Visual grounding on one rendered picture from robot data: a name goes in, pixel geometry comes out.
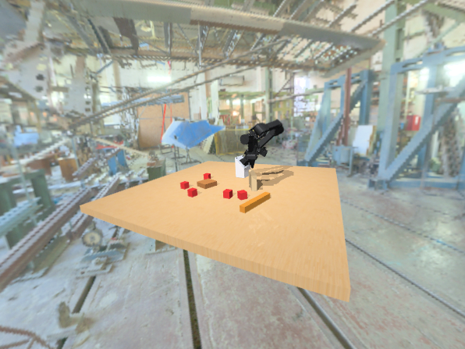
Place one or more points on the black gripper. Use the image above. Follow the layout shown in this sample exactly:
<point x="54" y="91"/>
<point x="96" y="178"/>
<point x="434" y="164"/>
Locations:
<point x="251" y="155"/>

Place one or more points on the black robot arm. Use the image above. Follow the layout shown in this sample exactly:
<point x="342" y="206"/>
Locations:
<point x="273" y="128"/>

